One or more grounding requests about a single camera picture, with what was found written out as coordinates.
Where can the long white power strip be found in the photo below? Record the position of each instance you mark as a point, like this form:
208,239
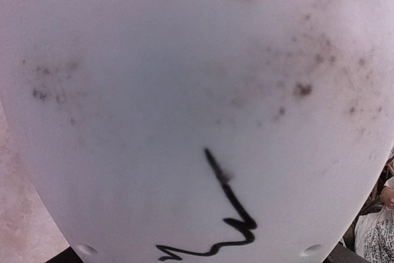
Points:
200,130

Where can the white printed bag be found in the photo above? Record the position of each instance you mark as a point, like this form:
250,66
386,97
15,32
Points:
374,231

